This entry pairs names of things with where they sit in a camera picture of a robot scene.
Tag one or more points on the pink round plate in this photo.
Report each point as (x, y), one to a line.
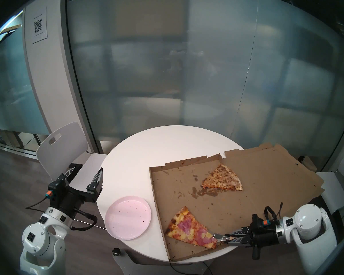
(127, 218)

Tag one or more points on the open cardboard pizza box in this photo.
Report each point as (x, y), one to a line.
(175, 191)

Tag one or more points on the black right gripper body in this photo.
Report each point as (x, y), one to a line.
(268, 235)

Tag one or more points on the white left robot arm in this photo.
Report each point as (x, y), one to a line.
(40, 240)

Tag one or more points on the light wooden board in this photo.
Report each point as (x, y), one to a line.
(10, 28)

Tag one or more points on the ham pineapple pizza slice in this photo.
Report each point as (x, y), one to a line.
(186, 228)

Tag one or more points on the black star knob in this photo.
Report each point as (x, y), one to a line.
(116, 251)

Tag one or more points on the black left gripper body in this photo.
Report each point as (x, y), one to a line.
(68, 197)

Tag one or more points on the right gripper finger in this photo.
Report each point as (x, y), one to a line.
(242, 242)
(243, 232)

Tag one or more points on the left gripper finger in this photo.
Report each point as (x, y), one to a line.
(72, 172)
(97, 181)

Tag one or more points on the white plastic chair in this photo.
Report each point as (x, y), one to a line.
(63, 147)
(334, 188)

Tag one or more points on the cheese pizza slice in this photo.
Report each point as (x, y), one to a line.
(223, 178)

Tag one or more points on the QR code paper sign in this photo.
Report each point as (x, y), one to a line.
(39, 25)

